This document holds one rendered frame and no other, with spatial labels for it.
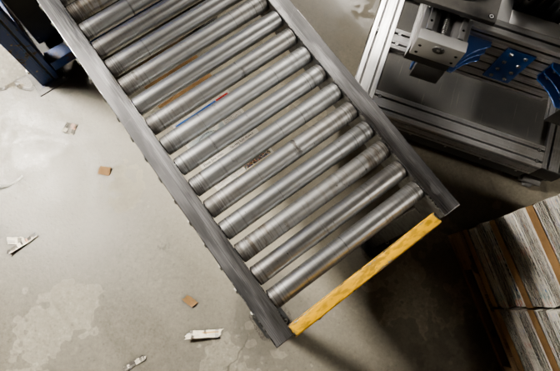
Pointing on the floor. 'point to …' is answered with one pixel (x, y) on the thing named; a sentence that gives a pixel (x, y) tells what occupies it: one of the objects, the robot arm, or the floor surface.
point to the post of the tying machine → (25, 51)
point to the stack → (542, 277)
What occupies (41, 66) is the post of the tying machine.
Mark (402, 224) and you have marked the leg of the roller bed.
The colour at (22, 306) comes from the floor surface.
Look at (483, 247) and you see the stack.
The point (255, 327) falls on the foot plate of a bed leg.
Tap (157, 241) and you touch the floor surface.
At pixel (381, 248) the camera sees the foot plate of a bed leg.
